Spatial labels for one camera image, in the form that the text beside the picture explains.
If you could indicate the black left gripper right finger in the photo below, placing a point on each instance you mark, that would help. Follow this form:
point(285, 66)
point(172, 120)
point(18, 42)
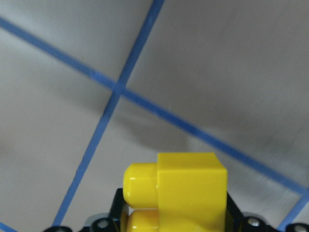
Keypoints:
point(233, 216)

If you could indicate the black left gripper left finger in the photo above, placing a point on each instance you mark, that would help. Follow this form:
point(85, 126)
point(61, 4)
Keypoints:
point(119, 207)

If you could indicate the yellow toy block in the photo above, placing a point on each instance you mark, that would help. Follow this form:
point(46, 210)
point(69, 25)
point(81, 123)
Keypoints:
point(180, 192)

